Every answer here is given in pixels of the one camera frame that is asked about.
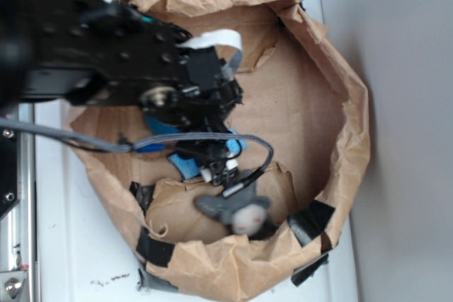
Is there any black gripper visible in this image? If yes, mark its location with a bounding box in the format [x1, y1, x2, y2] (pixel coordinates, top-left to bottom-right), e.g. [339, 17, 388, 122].
[145, 47, 243, 186]

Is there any light blue sponge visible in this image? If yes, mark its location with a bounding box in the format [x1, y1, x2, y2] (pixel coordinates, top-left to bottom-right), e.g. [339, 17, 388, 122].
[144, 115, 248, 182]

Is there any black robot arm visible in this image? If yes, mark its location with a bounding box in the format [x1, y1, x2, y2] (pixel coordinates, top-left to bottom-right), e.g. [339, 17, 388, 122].
[1, 0, 243, 133]

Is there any grey plush toy animal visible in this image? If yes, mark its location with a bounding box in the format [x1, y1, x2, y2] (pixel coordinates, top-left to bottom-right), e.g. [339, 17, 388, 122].
[194, 182, 278, 240]

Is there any brown paper-lined box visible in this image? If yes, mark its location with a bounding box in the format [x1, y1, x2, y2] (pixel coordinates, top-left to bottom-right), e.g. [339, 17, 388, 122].
[78, 0, 370, 301]

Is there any black mounting plate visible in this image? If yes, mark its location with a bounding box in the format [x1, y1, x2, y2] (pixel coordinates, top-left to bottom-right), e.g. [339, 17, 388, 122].
[0, 127, 20, 219]

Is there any white flat ribbon cable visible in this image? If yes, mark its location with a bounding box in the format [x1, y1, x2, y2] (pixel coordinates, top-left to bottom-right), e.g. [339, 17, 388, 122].
[182, 29, 244, 71]

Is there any aluminium frame rail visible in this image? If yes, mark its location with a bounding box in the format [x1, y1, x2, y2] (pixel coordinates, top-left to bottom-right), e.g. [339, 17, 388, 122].
[0, 103, 38, 302]

